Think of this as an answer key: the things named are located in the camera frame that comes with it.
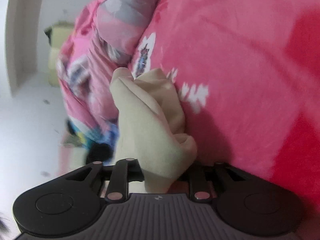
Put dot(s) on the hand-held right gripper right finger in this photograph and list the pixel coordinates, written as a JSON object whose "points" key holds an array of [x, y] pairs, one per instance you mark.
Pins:
{"points": [[200, 180]]}

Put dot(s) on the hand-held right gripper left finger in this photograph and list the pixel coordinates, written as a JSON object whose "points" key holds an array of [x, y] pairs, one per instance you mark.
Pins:
{"points": [[122, 175]]}

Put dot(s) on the beige jacket with black trim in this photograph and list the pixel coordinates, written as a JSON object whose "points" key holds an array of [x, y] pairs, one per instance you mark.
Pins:
{"points": [[150, 130]]}

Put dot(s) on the pink floral quilt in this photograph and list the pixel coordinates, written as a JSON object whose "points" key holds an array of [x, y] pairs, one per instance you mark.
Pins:
{"points": [[85, 67]]}

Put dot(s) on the pink floral bed blanket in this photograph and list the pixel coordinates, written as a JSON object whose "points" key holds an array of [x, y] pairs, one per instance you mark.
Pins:
{"points": [[237, 67]]}

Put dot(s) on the pale yellow cabinet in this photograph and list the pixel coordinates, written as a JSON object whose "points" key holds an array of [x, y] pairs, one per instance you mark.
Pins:
{"points": [[60, 45]]}

